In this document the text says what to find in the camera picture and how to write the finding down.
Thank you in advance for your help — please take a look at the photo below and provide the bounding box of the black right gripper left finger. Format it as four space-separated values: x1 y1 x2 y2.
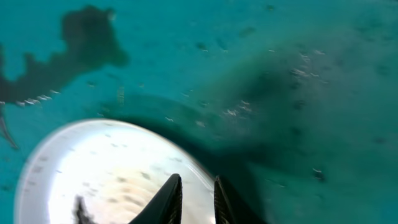
129 174 183 224

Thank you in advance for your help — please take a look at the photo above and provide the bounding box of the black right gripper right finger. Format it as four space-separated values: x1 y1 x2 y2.
213 175 238 224

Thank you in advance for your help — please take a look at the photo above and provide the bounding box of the light blue-rimmed plate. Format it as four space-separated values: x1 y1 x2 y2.
13 119 215 224

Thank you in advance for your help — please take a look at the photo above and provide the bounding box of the teal plastic serving tray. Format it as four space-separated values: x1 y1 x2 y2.
1 1 397 223

